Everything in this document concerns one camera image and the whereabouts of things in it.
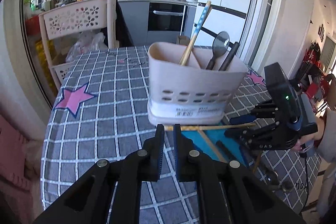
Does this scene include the black utensil handle in holder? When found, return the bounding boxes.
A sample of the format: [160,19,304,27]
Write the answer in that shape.
[219,42,240,71]

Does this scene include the black handled spoon right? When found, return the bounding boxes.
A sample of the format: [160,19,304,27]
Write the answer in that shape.
[272,180,294,193]

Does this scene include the black built-in oven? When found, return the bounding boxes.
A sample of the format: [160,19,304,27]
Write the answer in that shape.
[147,2,187,32]

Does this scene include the white plastic bag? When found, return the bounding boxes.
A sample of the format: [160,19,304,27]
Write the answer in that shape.
[66,31,108,63]

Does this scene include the white perforated storage cart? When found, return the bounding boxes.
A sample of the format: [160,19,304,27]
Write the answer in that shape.
[38,0,120,89]

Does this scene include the black spoon in holder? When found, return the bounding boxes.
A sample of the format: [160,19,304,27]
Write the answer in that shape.
[206,31,230,70]

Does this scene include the blue patterned chopstick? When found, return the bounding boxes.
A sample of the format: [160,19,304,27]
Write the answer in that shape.
[179,1,211,66]

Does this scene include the plain wooden chopstick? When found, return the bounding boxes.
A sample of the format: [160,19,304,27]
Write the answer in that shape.
[198,130,227,163]

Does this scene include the grey checkered tablecloth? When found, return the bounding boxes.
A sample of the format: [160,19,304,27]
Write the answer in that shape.
[40,45,322,224]

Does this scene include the beige utensil holder caddy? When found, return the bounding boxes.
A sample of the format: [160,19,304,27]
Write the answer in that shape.
[147,42,248,125]

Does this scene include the pink floor mat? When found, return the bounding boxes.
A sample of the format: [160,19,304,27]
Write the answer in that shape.
[0,116,31,191]

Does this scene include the yellow patterned chopstick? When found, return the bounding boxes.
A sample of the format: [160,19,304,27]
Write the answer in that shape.
[180,122,256,131]

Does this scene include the black handled spoon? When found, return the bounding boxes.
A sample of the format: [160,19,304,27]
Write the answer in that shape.
[253,150,280,187]
[272,180,294,193]

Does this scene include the small cardboard box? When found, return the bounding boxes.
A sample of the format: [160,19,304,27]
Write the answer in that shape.
[177,35,190,46]

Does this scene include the black handled spoon left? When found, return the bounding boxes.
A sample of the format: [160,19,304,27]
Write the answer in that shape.
[253,150,280,187]

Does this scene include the right hand pink nails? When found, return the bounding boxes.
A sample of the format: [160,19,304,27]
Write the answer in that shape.
[291,116,325,152]

